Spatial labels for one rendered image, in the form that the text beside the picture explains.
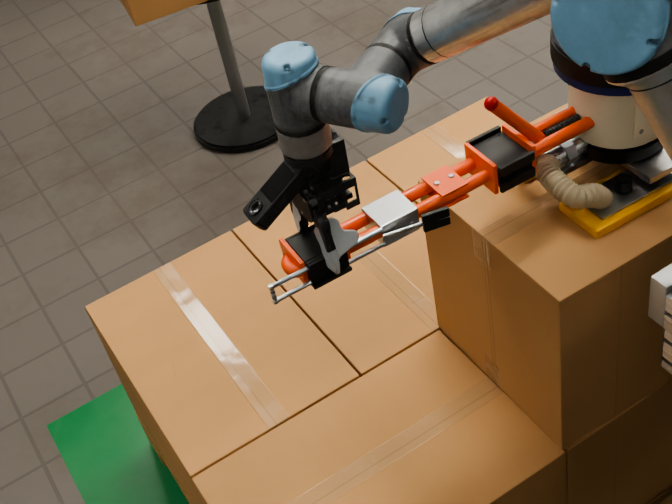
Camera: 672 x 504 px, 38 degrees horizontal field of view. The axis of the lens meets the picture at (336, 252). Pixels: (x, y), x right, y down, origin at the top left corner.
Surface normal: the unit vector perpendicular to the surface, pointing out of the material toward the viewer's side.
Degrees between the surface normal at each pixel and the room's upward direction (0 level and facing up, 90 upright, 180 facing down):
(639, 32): 84
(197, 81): 0
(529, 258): 0
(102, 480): 0
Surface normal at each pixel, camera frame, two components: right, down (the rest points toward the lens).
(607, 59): -0.54, 0.55
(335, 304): -0.16, -0.72
